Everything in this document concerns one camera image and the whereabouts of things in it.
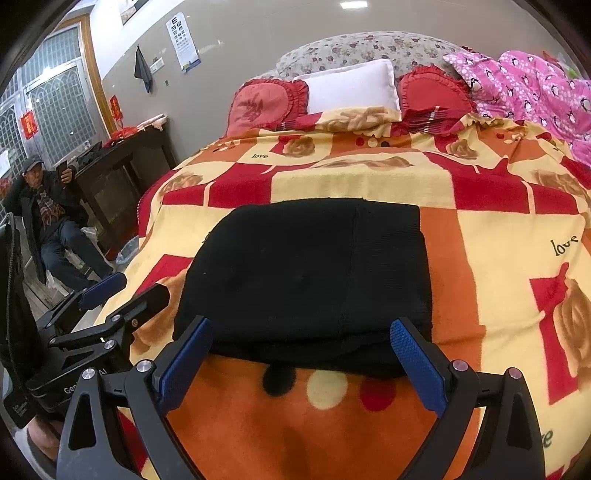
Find blue mesh waste basket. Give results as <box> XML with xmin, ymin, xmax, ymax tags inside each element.
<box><xmin>115</xmin><ymin>236</ymin><xmax>139</xmax><ymax>271</ymax></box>

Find dark cloth on wall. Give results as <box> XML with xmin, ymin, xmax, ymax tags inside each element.
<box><xmin>134</xmin><ymin>47</ymin><xmax>153</xmax><ymax>94</ymax></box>

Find dark wooden desk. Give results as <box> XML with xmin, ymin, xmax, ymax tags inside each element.
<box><xmin>73</xmin><ymin>121</ymin><xmax>176</xmax><ymax>259</ymax></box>

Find left red ruffled cushion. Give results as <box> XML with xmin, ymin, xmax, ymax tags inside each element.
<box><xmin>225</xmin><ymin>79</ymin><xmax>310</xmax><ymax>136</ymax></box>

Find metal window grille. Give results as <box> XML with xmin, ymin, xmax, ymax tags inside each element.
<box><xmin>1</xmin><ymin>22</ymin><xmax>107</xmax><ymax>179</ymax></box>

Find white plastic chair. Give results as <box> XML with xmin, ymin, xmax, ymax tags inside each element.
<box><xmin>41</xmin><ymin>222</ymin><xmax>94</xmax><ymax>291</ymax></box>

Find seated man in cap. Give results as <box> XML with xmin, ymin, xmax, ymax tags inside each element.
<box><xmin>2</xmin><ymin>155</ymin><xmax>113</xmax><ymax>284</ymax></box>

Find pink penguin quilt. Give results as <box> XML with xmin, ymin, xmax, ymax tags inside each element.
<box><xmin>444</xmin><ymin>50</ymin><xmax>590</xmax><ymax>165</ymax></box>

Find right red ruffled cushion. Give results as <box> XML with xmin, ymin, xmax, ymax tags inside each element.
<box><xmin>398</xmin><ymin>65</ymin><xmax>476</xmax><ymax>135</ymax></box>

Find black knit pants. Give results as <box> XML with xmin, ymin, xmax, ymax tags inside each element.
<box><xmin>174</xmin><ymin>199</ymin><xmax>433</xmax><ymax>379</ymax></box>

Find red ruffled cushion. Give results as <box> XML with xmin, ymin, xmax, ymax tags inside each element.
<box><xmin>398</xmin><ymin>65</ymin><xmax>476</xmax><ymax>135</ymax></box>
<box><xmin>225</xmin><ymin>79</ymin><xmax>310</xmax><ymax>136</ymax></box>

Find person left hand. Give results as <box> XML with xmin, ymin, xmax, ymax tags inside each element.
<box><xmin>27</xmin><ymin>416</ymin><xmax>63</xmax><ymax>462</ymax></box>

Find wall poster chart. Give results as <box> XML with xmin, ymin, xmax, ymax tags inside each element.
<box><xmin>166</xmin><ymin>12</ymin><xmax>201</xmax><ymax>74</ymax></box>

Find white pillow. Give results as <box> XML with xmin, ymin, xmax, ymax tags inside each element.
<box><xmin>297</xmin><ymin>59</ymin><xmax>401</xmax><ymax>114</ymax></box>

